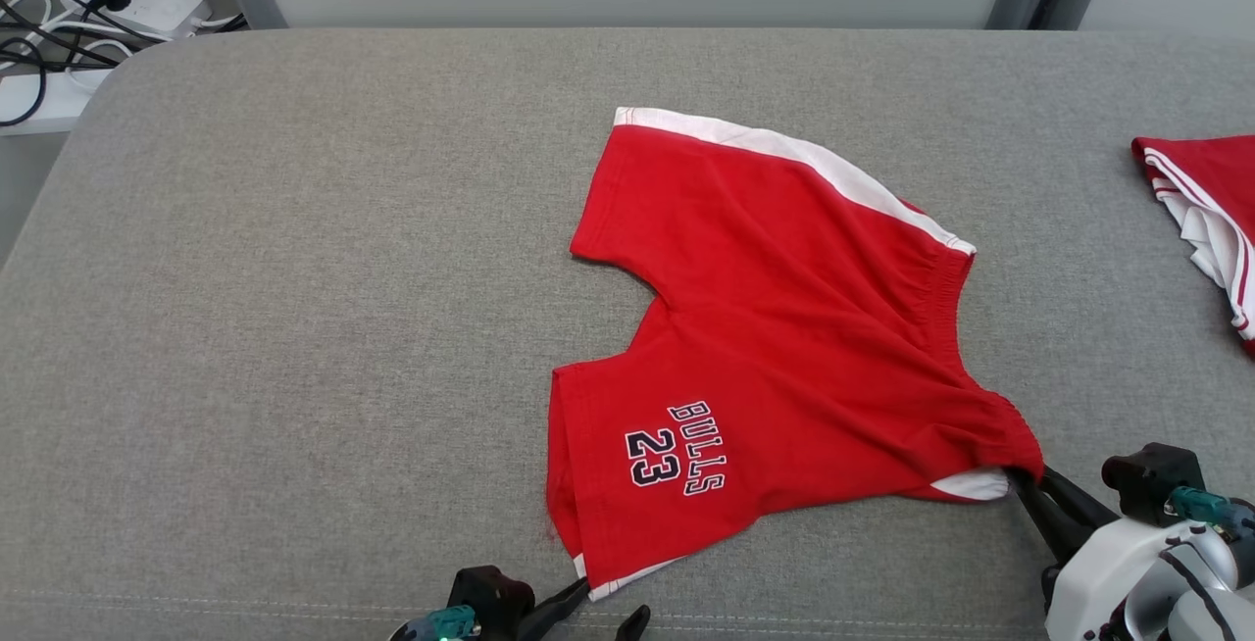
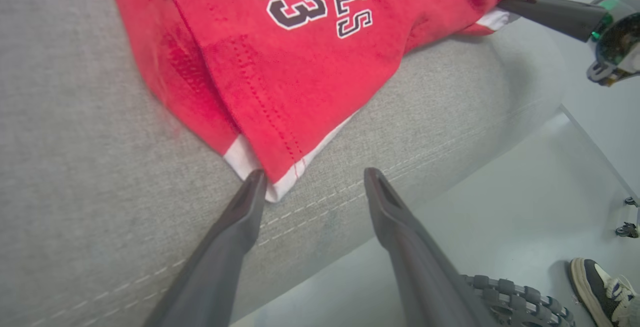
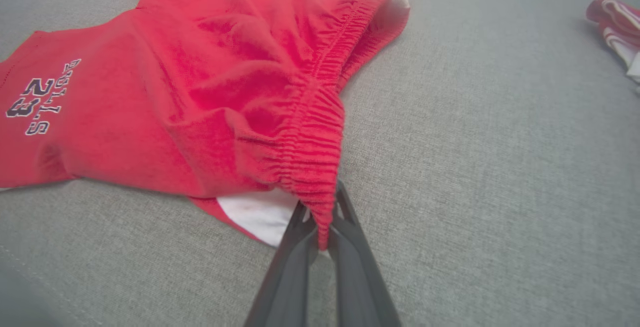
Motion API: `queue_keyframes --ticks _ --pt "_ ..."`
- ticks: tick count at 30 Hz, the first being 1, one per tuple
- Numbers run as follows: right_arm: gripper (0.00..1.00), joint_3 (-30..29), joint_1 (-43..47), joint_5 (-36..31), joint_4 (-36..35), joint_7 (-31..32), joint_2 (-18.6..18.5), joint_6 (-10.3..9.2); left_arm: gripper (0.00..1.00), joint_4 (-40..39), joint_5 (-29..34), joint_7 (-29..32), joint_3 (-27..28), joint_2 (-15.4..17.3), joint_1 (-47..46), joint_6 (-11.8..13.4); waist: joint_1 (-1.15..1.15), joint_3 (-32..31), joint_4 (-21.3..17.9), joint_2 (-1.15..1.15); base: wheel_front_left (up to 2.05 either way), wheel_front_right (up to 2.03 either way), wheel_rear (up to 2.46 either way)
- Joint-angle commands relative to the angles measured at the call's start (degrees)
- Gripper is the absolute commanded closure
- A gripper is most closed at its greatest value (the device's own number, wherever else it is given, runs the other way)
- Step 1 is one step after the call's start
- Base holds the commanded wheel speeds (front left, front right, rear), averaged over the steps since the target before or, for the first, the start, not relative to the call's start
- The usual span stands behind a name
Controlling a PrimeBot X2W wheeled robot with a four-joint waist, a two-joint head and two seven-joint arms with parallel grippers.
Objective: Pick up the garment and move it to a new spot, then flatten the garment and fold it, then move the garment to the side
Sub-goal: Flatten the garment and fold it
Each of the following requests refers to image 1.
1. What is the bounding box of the white power strip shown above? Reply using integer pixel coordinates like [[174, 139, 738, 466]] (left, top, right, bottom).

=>
[[59, 0, 212, 39]]

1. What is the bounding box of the red white jersey shirt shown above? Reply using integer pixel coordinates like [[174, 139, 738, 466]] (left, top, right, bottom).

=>
[[1130, 134, 1255, 358]]

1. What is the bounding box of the red shorts white stripe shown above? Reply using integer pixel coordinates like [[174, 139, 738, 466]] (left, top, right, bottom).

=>
[[546, 107, 1045, 603]]

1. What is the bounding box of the grey fabric sofa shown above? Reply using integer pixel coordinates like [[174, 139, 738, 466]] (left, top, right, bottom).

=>
[[0, 28, 1255, 641]]

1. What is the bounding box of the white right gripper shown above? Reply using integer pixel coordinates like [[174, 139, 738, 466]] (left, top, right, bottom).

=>
[[1010, 465, 1236, 641]]

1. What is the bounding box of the right camera cable teal plug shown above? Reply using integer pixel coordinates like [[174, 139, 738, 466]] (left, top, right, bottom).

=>
[[1165, 486, 1255, 539]]

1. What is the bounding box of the black floor cable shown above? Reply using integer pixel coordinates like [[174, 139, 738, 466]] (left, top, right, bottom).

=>
[[0, 0, 148, 69], [0, 33, 48, 127]]

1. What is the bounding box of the white floor cable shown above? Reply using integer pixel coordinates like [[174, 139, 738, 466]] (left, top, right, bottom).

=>
[[0, 0, 133, 74]]

